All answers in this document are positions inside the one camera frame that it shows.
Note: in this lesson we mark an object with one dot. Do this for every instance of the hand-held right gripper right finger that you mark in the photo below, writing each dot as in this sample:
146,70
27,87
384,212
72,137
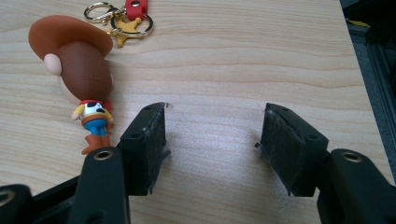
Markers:
299,155

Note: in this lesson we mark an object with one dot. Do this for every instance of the gold keyring with star charm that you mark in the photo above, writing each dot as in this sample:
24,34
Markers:
124,26

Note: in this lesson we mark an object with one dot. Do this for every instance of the dark metal frame rail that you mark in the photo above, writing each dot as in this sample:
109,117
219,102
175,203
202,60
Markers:
378,68

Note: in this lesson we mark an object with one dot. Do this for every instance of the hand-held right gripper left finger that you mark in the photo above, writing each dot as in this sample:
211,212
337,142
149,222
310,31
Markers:
141,155

